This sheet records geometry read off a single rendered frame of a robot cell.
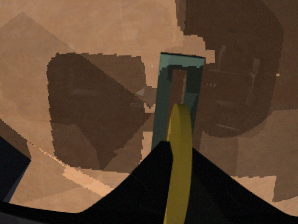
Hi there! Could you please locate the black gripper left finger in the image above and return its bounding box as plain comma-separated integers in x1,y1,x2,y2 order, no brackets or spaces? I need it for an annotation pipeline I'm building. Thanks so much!
0,141,173,224

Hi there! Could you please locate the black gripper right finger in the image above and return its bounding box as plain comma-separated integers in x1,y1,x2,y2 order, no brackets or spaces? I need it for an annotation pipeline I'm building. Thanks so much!
184,148,298,224

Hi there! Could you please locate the gold coin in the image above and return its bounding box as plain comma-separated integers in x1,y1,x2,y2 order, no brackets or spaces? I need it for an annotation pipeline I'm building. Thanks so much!
164,103,193,224

